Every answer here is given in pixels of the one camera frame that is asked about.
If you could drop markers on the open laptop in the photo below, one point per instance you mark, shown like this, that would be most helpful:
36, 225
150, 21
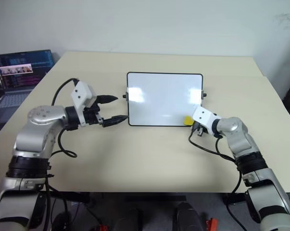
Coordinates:
22, 67

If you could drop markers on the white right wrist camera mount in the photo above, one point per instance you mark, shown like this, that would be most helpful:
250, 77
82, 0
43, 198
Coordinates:
205, 118

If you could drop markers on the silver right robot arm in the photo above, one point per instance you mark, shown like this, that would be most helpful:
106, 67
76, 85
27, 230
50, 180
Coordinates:
241, 137

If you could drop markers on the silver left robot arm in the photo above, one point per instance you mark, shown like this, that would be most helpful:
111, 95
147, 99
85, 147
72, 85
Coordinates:
36, 134

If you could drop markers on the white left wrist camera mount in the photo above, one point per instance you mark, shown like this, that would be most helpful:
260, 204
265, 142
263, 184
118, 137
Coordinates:
82, 93

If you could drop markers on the white whiteboard with black stand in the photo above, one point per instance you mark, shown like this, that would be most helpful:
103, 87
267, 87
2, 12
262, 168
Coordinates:
164, 98

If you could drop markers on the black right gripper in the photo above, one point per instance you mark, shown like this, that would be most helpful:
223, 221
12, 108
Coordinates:
196, 128

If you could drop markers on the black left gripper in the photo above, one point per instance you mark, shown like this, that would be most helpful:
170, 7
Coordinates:
92, 116

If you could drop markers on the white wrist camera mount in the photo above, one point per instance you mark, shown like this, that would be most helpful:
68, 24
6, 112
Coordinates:
82, 93
205, 118

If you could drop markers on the red clamp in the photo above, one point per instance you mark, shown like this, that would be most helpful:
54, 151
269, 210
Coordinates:
212, 225
103, 228

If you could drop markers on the dark rounded shape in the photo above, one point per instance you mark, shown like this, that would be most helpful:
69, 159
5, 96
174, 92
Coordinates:
189, 216

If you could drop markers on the yellow eraser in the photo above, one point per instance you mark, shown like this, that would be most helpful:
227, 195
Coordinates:
188, 121

